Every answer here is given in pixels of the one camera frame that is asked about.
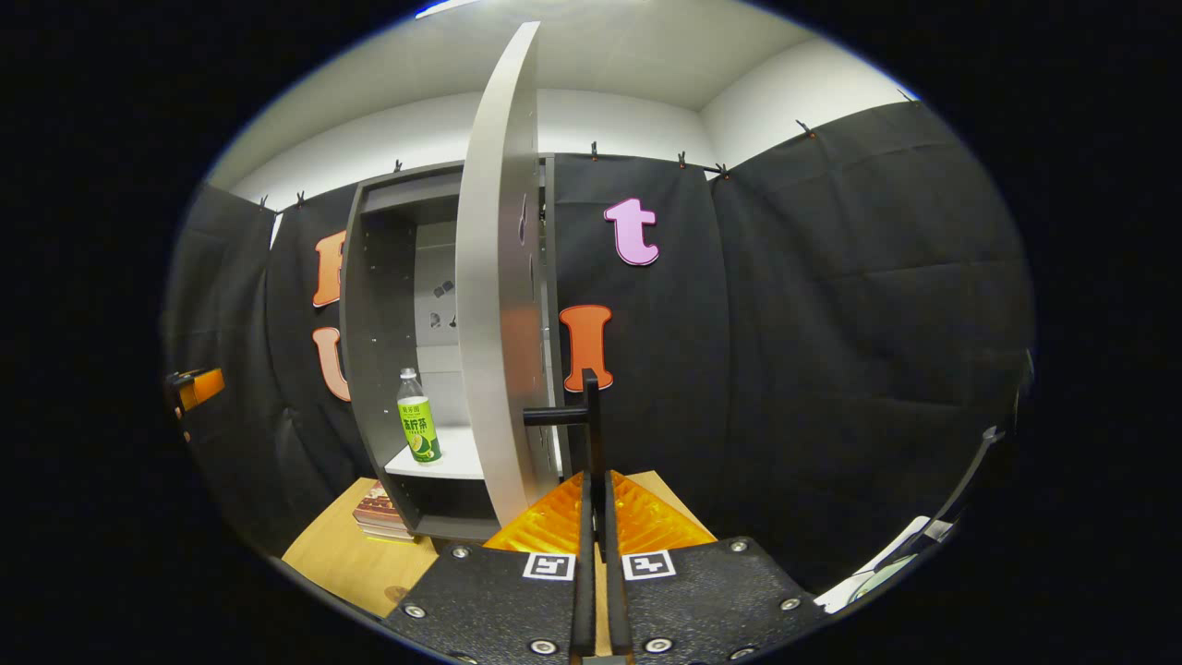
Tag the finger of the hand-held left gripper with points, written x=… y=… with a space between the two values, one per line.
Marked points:
x=209 y=386

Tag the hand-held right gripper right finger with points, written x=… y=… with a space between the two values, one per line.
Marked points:
x=711 y=591

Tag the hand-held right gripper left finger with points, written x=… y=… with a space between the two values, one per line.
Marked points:
x=489 y=600

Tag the green label bottle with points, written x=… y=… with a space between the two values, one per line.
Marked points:
x=420 y=434

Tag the dark grey cabinet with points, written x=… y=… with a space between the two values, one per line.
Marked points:
x=374 y=305

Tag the beige cabinet door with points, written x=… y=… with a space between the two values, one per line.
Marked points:
x=494 y=323

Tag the yellow book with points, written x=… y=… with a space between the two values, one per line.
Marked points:
x=392 y=538

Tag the brown cover book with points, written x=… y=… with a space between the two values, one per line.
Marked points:
x=379 y=506

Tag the black backdrop cloth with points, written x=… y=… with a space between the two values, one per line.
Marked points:
x=831 y=323

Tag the row of black cloth clips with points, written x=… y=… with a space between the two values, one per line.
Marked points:
x=594 y=148

